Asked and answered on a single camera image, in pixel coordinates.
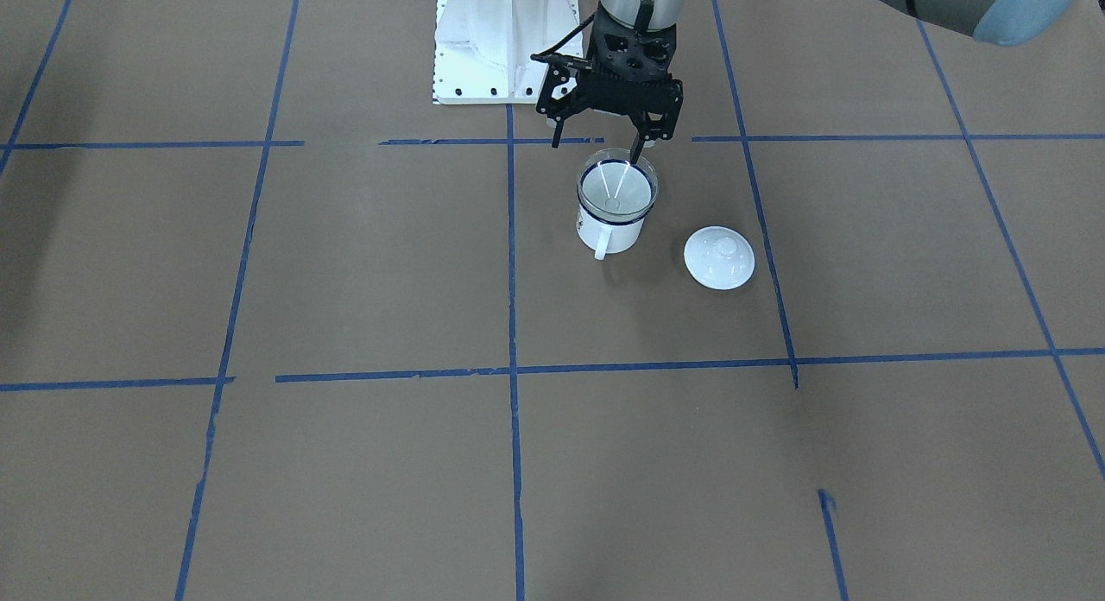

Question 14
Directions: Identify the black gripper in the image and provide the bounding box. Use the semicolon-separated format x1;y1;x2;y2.
532;14;685;164

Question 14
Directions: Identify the clear glass funnel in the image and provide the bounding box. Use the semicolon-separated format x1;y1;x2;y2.
577;149;660;225

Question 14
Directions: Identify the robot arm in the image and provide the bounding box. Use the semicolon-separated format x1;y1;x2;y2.
532;0;1075;161

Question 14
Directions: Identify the white enamel cup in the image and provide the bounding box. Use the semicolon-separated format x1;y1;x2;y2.
576;148;659;260

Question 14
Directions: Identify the white ceramic lid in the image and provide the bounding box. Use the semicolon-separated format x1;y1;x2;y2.
683;225;756;291

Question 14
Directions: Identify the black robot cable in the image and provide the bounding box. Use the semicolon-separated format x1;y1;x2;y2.
530;14;598;66

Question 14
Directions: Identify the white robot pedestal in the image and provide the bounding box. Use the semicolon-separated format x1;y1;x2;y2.
432;0;585;105

